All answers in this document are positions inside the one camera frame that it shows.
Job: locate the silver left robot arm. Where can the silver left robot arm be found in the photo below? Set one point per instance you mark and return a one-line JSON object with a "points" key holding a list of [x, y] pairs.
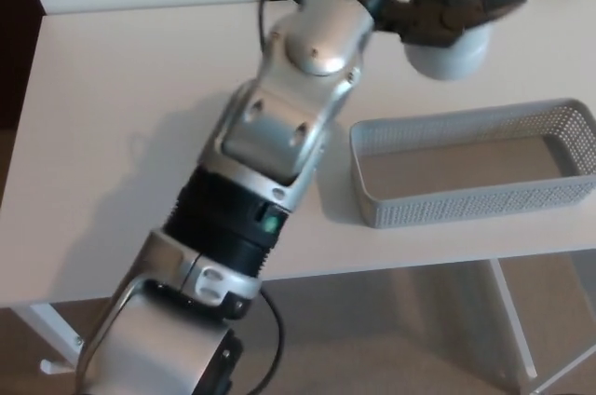
{"points": [[261, 134]]}

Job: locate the grey perforated plastic basket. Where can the grey perforated plastic basket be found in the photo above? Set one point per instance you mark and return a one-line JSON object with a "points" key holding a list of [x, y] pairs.
{"points": [[465, 208]]}

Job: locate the dark brown wooden panel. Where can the dark brown wooden panel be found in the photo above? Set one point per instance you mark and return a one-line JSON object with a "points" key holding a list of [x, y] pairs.
{"points": [[18, 31]]}

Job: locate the white desk leg frame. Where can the white desk leg frame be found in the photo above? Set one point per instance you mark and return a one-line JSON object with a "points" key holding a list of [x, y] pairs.
{"points": [[46, 325], [514, 320]]}

